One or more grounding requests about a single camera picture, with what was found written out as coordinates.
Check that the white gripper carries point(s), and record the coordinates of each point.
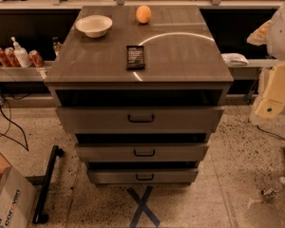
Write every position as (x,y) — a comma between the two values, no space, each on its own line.
(282,35)

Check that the grey drawer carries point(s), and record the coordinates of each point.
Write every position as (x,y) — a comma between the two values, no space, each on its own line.
(122,176)
(141,152)
(139,119)

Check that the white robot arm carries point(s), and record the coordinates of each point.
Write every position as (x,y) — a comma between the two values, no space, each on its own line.
(276,37)

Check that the grey drawer cabinet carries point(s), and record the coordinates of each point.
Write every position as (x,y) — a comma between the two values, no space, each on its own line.
(141,102)

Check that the grey bottom drawer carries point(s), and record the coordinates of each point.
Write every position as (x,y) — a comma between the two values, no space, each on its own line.
(122,176)

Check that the grey top drawer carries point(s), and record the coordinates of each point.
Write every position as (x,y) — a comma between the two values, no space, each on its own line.
(139,119)

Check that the red soda can middle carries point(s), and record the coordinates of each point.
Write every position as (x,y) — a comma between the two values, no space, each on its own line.
(9,51)

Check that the red soda can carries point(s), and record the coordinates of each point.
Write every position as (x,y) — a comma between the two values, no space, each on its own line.
(3,59)
(9,51)
(36,58)

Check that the white folded cloth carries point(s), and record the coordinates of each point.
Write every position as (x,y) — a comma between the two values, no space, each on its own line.
(235,59)

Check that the orange fruit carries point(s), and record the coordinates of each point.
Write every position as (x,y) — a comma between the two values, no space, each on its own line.
(143,14)

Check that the black snack bar packet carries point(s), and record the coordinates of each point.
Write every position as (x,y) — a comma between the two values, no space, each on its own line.
(135,57)

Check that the clear plastic bottle on floor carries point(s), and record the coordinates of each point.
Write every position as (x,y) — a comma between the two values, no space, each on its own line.
(272,189)

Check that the white bowl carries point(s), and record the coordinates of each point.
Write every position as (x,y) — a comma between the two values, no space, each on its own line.
(94,26)

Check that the small dark bottle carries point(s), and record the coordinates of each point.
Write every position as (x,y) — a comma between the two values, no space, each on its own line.
(56,45)

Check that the red soda can right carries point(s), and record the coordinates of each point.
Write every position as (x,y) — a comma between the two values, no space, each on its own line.
(36,58)

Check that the white pump bottle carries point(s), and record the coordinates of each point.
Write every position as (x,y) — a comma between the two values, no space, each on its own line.
(21,54)

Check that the red soda can left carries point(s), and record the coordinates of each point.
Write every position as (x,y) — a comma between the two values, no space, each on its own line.
(3,59)

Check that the black metal stand bar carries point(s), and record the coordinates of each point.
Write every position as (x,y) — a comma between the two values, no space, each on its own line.
(39,216)

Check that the cardboard box with logo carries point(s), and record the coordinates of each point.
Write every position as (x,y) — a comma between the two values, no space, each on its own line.
(17,195)

